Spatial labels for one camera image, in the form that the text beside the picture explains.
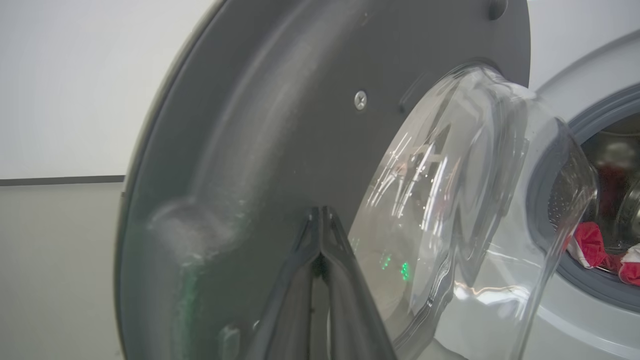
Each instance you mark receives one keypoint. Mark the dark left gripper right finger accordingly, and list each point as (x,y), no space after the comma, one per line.
(355,320)

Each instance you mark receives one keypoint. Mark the silver Phillips screw head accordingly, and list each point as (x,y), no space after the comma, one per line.
(360,100)

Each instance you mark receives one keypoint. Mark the white washing machine body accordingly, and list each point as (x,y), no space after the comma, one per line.
(590,55)

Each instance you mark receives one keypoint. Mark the black round glass washer door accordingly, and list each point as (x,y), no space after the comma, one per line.
(280,125)

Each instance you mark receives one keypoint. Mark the red and white garment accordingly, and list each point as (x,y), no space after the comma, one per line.
(631,270)
(590,245)

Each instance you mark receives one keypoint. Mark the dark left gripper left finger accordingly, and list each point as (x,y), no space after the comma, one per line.
(285,320)

